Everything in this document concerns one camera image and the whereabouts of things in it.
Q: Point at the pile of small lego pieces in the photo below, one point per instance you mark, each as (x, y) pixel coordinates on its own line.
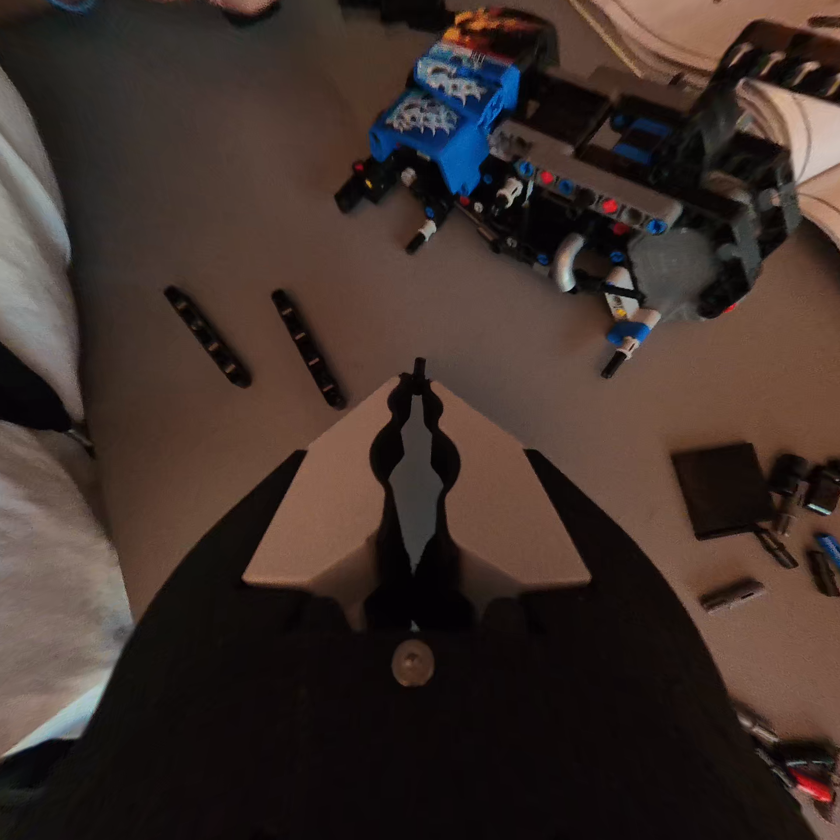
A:
(810, 512)

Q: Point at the person's white shirt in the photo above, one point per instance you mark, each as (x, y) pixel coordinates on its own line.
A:
(39, 525)

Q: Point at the black lego beam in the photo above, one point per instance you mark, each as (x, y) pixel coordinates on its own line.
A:
(207, 336)
(307, 348)

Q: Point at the small grey lego piece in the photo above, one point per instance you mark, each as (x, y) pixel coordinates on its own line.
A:
(732, 595)

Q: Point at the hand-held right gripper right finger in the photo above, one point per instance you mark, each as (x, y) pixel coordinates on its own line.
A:
(512, 518)

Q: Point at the blue and black lego vehicle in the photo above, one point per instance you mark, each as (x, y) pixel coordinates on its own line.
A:
(564, 177)

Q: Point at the small black lego pin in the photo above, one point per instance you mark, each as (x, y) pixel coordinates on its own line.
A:
(418, 374)

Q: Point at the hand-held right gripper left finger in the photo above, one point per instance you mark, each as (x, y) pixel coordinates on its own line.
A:
(315, 512)

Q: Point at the black lego panel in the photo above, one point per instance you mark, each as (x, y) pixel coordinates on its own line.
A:
(722, 489)

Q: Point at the lego instruction booklet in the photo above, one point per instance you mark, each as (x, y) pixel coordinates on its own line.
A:
(781, 111)

